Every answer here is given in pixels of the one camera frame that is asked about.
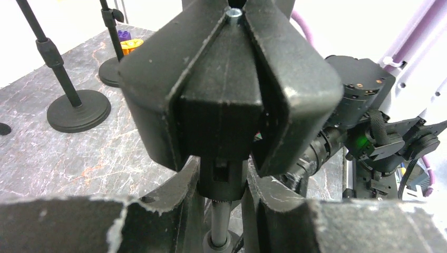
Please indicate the purple toy block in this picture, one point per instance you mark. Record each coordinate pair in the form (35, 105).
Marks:
(124, 35)

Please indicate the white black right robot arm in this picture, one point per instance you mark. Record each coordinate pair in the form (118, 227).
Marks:
(391, 114)

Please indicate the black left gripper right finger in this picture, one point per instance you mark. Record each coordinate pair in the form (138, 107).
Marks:
(349, 227)

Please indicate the black microphone desk stand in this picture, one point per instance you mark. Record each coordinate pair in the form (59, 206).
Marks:
(227, 96)

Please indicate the black middle microphone stand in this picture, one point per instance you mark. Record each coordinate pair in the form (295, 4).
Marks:
(75, 111)

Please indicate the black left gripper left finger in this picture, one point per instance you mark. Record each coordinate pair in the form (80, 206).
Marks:
(87, 223)

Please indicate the pink tripod music stand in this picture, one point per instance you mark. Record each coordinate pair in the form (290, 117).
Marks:
(5, 129)

